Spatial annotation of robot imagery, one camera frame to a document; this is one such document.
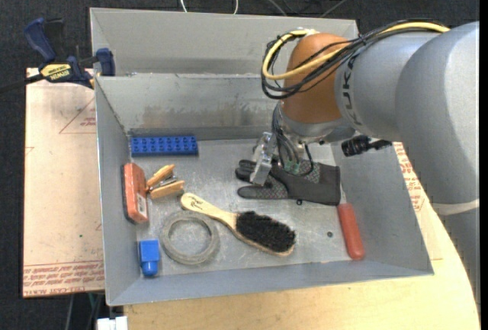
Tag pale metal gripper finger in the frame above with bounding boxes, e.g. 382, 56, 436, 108
253, 131, 278, 161
249, 152, 274, 187

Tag grey metal bin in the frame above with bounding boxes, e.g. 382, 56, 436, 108
89, 7, 435, 307

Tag wooden brush with black bristles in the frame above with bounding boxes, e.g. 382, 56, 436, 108
179, 191, 298, 257

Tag brown cardboard board red print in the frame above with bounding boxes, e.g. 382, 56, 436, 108
22, 67, 443, 299

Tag black patterned glove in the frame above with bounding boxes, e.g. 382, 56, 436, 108
234, 158, 342, 207

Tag red-orange rounded stick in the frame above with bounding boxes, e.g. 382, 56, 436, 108
336, 202, 366, 261

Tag grey flat ring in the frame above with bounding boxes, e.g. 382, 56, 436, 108
159, 210, 222, 266

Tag black cylinder on white bracket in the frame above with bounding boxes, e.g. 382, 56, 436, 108
340, 135, 393, 159

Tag orange flat block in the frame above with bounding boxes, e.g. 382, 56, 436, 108
120, 162, 150, 225

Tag small blue plastic block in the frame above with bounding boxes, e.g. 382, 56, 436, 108
137, 239, 161, 278

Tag blue studded building block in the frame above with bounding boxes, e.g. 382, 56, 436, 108
129, 135, 200, 158

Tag wooden clip with metal spring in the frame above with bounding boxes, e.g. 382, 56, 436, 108
146, 163, 186, 201

